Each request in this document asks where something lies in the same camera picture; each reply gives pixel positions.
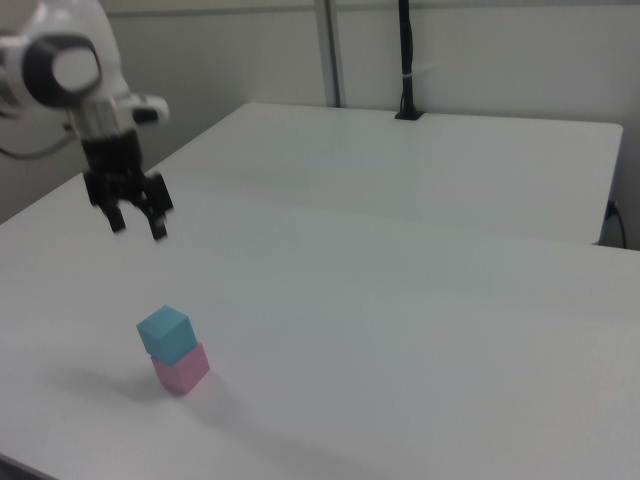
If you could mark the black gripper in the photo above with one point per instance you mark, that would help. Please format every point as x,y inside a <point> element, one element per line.
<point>115,155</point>

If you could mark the blue cube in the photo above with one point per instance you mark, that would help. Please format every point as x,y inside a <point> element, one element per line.
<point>165,335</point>

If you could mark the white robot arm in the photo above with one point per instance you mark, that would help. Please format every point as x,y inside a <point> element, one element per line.
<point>75,70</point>

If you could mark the pink cube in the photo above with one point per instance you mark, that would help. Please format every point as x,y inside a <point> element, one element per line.
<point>182,372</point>

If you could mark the black stand pole with base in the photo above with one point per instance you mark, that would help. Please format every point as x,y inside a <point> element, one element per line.
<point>407,50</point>

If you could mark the grey metal partition post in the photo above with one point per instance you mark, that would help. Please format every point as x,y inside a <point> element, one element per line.
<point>330,50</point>

